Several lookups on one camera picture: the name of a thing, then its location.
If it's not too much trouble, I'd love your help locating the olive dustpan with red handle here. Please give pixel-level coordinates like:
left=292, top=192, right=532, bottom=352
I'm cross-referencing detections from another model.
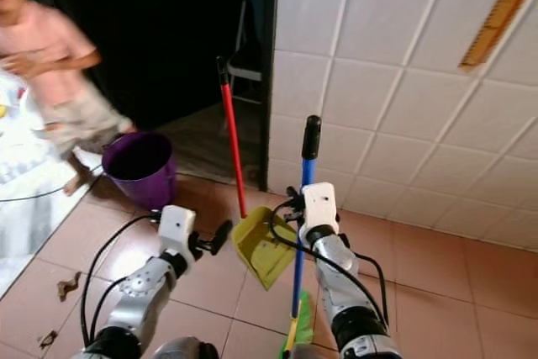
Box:
left=216, top=55, right=300, bottom=291

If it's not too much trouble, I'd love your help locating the blue handled green broom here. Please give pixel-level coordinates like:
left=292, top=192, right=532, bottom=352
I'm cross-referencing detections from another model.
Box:
left=280, top=114, right=323, bottom=359

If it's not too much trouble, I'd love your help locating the purple plastic bucket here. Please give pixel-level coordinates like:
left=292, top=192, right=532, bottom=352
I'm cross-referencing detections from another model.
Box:
left=101, top=131, right=178, bottom=212

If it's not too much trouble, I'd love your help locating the grey robot left leg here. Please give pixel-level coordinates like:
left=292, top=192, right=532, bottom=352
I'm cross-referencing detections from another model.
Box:
left=172, top=338, right=221, bottom=359

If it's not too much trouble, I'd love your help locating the brown leaf scrap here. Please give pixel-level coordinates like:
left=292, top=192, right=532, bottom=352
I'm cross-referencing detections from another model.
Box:
left=57, top=272, right=82, bottom=301
left=38, top=331, right=60, bottom=351

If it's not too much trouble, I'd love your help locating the white folding chair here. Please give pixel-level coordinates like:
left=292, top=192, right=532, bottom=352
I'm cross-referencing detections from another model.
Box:
left=223, top=6, right=261, bottom=116

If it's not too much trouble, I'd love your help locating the child in pink shirt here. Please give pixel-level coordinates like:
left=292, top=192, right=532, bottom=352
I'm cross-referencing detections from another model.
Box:
left=0, top=0, right=135, bottom=198

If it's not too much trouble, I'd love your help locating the wooden ruler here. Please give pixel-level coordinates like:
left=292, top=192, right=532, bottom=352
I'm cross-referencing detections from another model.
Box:
left=460, top=0, right=538, bottom=71

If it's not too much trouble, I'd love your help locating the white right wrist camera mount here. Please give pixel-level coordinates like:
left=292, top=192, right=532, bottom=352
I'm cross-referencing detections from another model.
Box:
left=302, top=182, right=340, bottom=242

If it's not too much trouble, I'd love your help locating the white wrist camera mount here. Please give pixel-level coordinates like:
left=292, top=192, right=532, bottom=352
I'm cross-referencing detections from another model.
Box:
left=158, top=204, right=198, bottom=266
left=302, top=182, right=340, bottom=242

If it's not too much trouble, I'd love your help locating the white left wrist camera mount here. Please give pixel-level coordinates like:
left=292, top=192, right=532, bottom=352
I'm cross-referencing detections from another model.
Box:
left=158, top=204, right=198, bottom=266

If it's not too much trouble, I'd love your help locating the dark door frame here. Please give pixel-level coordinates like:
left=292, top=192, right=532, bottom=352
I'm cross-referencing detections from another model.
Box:
left=256, top=0, right=281, bottom=193

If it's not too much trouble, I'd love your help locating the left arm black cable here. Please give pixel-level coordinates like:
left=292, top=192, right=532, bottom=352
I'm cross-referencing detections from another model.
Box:
left=78, top=212, right=162, bottom=347

